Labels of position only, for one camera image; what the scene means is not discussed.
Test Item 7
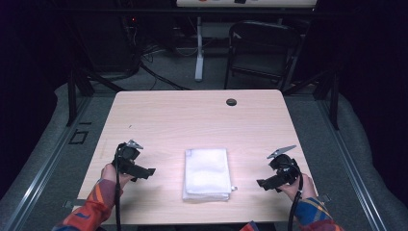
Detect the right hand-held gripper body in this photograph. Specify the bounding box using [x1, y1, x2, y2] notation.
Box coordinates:
[266, 144, 303, 188]

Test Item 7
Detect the person's left hand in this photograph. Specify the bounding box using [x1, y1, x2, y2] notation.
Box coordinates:
[100, 162, 135, 191]

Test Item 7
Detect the person's right hand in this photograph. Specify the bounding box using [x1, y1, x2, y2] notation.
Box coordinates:
[276, 172, 318, 202]

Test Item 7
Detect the black floor cable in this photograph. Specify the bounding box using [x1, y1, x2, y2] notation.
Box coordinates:
[138, 47, 191, 91]

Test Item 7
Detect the black computer tower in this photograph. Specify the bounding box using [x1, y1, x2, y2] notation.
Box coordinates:
[119, 13, 143, 73]

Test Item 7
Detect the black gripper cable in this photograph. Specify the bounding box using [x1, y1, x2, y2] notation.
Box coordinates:
[287, 165, 305, 231]
[114, 150, 123, 231]

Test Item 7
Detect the aluminium floor rail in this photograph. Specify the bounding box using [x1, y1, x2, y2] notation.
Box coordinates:
[0, 95, 92, 231]
[316, 95, 389, 231]

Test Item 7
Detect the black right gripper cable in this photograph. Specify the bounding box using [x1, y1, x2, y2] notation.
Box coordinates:
[287, 165, 305, 231]

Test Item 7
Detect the white background desk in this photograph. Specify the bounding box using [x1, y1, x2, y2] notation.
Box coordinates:
[175, 0, 319, 83]

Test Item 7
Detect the person's lap clothing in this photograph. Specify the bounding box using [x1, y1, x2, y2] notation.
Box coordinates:
[239, 219, 268, 231]

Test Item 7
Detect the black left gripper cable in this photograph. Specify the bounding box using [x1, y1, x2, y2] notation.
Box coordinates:
[114, 150, 123, 231]

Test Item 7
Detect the black metal frame stand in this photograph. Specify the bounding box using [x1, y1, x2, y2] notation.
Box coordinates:
[65, 65, 127, 128]
[282, 67, 341, 131]

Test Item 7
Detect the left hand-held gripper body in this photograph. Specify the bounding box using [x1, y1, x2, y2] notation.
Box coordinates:
[113, 139, 144, 176]

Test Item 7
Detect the black folding chair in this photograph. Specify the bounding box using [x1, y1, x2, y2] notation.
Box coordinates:
[223, 19, 303, 91]

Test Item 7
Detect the white towel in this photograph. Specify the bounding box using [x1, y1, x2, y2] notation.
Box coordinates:
[181, 147, 239, 203]

